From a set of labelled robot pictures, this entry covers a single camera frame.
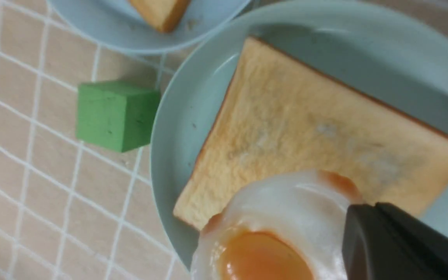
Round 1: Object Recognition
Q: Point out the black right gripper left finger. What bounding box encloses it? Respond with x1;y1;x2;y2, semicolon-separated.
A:
342;204;423;280

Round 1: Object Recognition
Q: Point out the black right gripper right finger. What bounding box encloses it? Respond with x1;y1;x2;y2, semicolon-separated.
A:
376;203;448;280

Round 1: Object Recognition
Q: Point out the fried egg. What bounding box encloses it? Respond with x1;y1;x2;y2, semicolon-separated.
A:
190;170;363;280

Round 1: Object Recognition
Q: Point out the toast slice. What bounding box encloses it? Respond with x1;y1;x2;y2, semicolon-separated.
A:
173;37;448;230
129;0;191;33

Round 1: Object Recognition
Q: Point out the mint green centre plate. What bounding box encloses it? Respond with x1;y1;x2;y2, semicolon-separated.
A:
150;0;448;269

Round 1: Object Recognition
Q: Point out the green cube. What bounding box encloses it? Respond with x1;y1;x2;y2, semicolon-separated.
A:
75;80;161;153

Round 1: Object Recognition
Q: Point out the checkered tan tablecloth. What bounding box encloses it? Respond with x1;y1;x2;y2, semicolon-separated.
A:
0;0;448;280

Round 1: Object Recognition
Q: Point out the light blue left plate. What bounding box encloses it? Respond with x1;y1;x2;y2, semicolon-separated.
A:
49;0;251;54

